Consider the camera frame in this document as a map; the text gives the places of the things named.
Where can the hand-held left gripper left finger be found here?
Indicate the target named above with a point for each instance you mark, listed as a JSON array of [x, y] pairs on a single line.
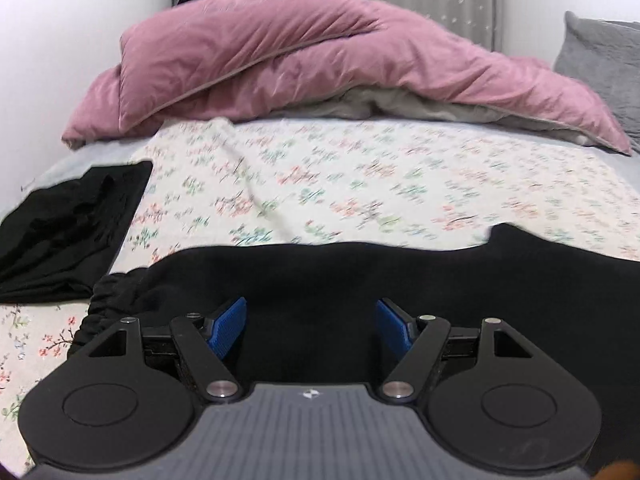
[[227, 327]]

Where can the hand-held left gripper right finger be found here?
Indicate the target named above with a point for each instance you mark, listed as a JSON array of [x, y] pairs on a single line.
[[395, 330]]

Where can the black pants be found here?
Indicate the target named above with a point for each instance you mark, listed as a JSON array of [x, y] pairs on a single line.
[[325, 270]]

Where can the floral bed sheet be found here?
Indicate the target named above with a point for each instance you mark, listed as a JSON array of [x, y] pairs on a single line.
[[350, 175]]

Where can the folded black clothes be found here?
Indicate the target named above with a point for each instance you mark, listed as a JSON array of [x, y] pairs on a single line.
[[65, 235]]

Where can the pink duvet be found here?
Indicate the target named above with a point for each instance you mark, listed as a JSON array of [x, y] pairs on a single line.
[[275, 55]]

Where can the grey quilted pillow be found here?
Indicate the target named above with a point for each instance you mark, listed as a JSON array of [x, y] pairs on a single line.
[[605, 55]]

